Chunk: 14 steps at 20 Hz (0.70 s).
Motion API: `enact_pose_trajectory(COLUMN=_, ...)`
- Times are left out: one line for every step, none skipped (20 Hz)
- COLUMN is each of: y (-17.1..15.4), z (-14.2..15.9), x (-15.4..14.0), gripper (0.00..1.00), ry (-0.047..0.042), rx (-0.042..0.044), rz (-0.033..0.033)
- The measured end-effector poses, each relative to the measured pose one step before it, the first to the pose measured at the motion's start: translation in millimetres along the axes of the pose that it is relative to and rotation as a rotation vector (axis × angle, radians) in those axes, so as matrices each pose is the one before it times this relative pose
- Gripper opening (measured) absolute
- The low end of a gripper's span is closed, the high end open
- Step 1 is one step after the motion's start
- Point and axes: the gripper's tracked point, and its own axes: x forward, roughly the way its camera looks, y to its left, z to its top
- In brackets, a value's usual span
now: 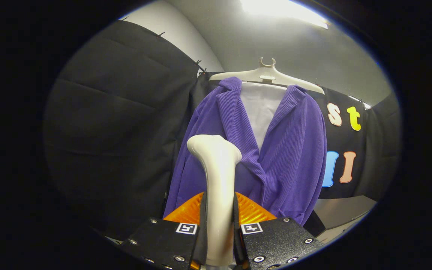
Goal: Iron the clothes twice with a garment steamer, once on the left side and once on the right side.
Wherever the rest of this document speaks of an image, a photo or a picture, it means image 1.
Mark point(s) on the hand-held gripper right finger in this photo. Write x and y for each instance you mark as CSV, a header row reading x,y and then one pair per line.
x,y
236,232

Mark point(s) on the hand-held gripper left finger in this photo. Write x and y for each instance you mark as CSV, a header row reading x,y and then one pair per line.
x,y
202,232

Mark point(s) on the small ceiling light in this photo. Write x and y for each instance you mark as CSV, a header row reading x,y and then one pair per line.
x,y
359,102

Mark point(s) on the large ceiling light panel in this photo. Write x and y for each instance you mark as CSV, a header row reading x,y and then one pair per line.
x,y
283,11

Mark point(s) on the white garment steamer head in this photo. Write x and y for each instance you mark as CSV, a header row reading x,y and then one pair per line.
x,y
219,180

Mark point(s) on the white clothes hanger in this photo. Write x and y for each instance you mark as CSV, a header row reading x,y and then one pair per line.
x,y
268,73

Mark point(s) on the grey cabinet with dark top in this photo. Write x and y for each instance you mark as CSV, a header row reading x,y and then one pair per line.
x,y
347,210

